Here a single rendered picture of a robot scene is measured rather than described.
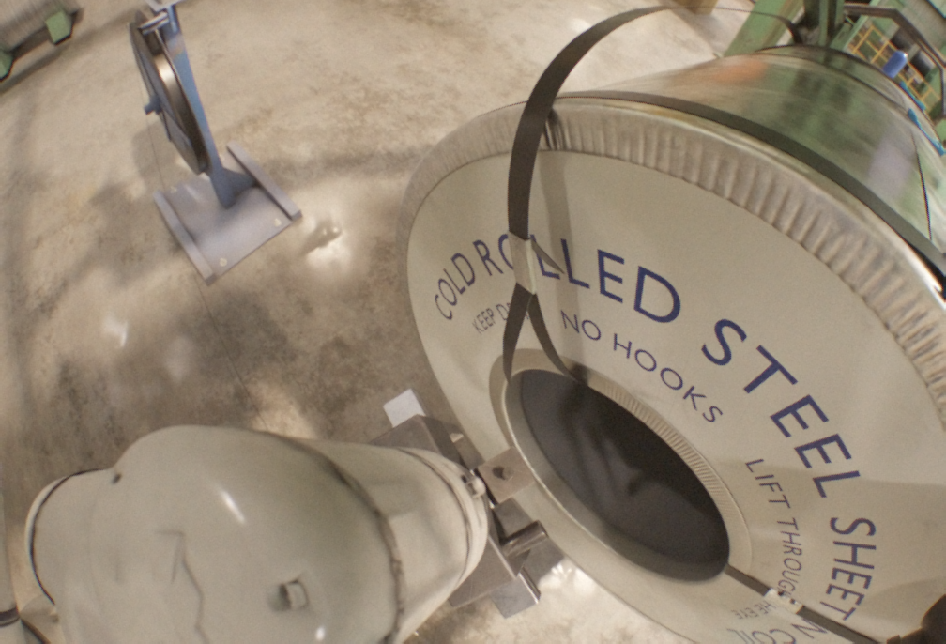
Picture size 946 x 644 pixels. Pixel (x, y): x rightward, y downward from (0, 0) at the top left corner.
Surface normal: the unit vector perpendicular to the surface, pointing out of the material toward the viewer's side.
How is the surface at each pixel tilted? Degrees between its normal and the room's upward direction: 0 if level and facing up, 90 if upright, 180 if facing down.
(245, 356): 0
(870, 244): 89
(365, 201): 0
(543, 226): 90
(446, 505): 66
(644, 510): 43
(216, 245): 0
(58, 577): 23
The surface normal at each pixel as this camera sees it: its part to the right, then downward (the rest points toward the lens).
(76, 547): -0.28, -0.53
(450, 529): 0.94, -0.32
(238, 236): 0.18, -0.47
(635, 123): -0.77, 0.45
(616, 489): -0.07, -0.72
